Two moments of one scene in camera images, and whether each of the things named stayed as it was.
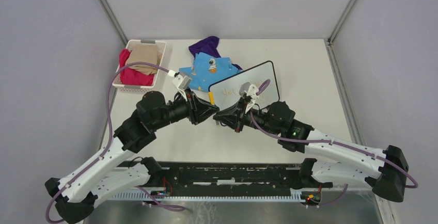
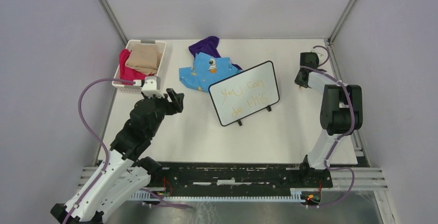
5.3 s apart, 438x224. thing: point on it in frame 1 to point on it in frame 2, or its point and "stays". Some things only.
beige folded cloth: [148, 53] stays
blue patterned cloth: [206, 69] stays
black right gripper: [236, 121] to [299, 83]
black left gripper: [199, 109] to [175, 106]
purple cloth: [208, 46] stays
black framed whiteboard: [226, 91] stays
